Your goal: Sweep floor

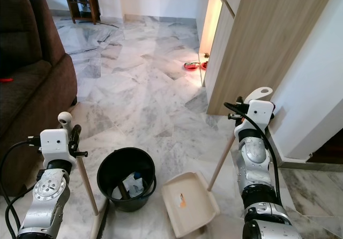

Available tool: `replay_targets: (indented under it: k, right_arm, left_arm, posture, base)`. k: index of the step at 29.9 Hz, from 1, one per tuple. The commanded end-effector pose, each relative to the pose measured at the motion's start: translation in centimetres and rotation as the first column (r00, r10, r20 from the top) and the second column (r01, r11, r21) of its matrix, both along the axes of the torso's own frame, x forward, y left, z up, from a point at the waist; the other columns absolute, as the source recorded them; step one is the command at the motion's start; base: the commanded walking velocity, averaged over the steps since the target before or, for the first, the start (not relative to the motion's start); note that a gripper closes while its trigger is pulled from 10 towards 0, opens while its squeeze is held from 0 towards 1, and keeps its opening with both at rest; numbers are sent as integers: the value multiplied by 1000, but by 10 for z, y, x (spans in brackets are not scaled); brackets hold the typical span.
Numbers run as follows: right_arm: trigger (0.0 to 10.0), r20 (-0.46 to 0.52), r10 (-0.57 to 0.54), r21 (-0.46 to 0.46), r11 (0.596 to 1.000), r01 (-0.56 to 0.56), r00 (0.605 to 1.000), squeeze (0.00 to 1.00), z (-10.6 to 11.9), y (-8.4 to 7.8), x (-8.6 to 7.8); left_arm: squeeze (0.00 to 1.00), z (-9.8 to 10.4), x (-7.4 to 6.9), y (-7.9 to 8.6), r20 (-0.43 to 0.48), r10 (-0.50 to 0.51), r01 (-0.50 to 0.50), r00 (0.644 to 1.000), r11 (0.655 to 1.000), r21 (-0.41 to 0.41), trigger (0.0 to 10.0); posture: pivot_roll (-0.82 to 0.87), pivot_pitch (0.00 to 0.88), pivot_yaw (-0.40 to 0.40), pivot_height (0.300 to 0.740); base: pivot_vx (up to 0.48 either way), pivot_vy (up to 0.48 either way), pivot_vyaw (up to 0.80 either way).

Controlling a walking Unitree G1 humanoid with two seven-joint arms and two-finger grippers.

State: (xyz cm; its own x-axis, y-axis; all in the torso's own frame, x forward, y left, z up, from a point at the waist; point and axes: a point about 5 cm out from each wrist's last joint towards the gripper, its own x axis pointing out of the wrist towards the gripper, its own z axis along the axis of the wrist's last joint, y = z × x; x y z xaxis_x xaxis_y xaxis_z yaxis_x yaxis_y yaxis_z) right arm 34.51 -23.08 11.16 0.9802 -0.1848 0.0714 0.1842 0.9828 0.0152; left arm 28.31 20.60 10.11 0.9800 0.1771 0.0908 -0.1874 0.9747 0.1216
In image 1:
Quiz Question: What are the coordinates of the light wood cabinet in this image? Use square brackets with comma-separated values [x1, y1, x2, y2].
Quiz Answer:
[197, 0, 320, 116]

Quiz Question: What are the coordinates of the wooden handled broom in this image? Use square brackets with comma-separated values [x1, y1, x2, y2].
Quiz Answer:
[58, 111, 110, 239]

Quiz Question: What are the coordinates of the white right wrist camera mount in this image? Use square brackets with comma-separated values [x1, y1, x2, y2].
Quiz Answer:
[235, 100, 275, 138]

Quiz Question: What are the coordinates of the white plastic trash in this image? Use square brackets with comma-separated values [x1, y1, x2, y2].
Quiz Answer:
[122, 172, 146, 194]

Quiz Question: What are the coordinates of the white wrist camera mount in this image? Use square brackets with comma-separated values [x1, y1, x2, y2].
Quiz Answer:
[40, 129, 71, 165]
[235, 100, 275, 138]

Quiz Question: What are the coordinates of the beige long handled dustpan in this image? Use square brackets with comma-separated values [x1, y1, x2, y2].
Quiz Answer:
[162, 87, 274, 238]

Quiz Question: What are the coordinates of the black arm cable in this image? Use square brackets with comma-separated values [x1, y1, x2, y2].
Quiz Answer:
[0, 137, 44, 239]
[224, 102, 285, 207]

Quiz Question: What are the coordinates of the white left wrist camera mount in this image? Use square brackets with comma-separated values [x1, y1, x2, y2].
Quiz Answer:
[40, 129, 71, 165]

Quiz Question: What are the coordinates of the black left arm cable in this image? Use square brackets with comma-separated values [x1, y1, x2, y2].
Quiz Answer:
[0, 137, 44, 239]

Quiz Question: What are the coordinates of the black plastic bucket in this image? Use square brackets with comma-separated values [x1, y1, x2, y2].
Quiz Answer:
[97, 147, 157, 213]

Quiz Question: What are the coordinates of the dark wooden shelf stand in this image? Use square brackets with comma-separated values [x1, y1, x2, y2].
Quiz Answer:
[62, 0, 101, 25]

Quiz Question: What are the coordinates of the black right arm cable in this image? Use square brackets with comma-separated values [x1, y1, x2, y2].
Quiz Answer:
[224, 102, 285, 207]

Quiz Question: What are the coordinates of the dark brown fabric sofa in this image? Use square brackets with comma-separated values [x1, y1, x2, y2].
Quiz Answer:
[0, 0, 78, 197]

